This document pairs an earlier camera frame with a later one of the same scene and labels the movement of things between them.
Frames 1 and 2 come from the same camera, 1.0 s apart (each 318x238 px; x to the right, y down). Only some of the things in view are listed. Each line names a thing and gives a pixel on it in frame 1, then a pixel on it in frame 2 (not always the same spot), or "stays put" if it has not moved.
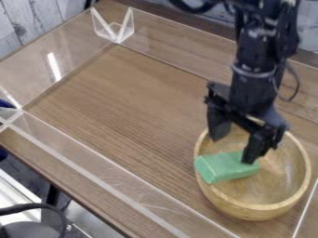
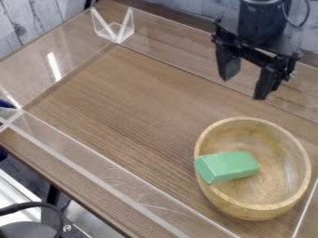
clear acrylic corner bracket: [113, 32] stays put
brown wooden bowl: [264, 193] stays put
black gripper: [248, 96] to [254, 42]
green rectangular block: [222, 165] stays put
